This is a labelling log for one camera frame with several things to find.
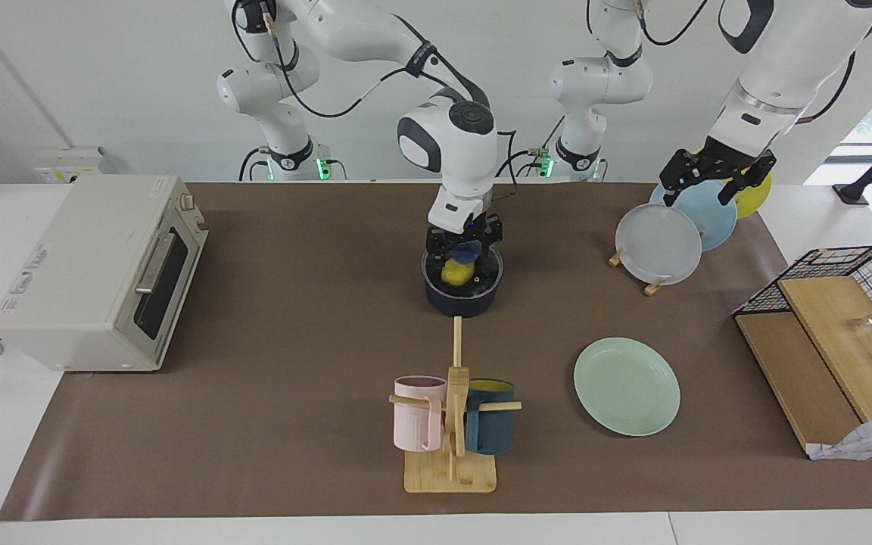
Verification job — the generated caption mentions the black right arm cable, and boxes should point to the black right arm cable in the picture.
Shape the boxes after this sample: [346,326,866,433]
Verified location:
[230,0,516,198]

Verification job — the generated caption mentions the brown table mat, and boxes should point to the brown table mat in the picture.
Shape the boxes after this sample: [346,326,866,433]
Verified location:
[0,182,872,522]

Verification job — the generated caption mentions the brown wooden base board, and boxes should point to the brown wooden base board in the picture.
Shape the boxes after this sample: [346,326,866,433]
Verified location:
[735,312,861,455]

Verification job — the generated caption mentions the dark teal mug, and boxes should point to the dark teal mug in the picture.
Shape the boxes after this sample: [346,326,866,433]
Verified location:
[464,378,516,456]

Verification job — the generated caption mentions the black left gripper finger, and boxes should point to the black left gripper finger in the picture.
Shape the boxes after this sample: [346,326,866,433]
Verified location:
[659,149,713,207]
[718,150,777,207]

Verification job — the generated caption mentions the dark blue pot with handle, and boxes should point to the dark blue pot with handle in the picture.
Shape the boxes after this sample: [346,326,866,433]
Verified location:
[422,246,505,319]

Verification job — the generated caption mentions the white toaster oven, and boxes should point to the white toaster oven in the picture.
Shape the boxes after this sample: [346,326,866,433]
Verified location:
[0,176,210,373]

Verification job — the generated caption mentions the light wooden shelf board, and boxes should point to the light wooden shelf board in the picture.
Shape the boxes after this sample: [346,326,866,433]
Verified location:
[778,276,872,423]

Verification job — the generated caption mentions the light blue plate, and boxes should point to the light blue plate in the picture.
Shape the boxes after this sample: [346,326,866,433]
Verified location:
[649,180,738,252]

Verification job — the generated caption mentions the glass lid with blue knob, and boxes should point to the glass lid with blue knob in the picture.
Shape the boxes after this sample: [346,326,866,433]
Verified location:
[421,241,504,297]

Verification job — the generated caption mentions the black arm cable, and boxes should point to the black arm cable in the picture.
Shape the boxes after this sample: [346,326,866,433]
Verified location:
[796,49,858,126]
[230,0,516,198]

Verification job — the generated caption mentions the black wire rack frame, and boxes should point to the black wire rack frame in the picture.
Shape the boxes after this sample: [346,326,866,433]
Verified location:
[733,244,872,349]

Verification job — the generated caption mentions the yellow plate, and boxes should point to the yellow plate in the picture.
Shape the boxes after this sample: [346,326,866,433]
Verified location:
[731,173,773,220]

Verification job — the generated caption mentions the wooden plate rack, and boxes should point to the wooden plate rack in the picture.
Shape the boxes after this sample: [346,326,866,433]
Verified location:
[608,246,665,297]

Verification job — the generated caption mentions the wooden mug tree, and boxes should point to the wooden mug tree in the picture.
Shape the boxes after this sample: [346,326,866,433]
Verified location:
[388,316,522,494]

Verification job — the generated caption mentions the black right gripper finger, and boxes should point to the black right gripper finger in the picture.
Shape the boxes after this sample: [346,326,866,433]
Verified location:
[425,226,453,266]
[478,218,504,273]

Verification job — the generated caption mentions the mint green plate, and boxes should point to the mint green plate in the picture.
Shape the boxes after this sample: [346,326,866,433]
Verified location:
[574,337,681,438]

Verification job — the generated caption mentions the pink mug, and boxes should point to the pink mug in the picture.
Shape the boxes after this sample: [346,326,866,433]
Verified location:
[394,375,448,453]

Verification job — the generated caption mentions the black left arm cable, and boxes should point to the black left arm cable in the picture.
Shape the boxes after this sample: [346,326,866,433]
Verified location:
[796,49,858,126]

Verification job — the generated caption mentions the grey plate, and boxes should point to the grey plate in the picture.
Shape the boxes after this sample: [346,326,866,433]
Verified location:
[615,203,703,287]

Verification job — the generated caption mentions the white socket box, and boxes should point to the white socket box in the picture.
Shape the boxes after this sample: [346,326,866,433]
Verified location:
[33,146,115,184]

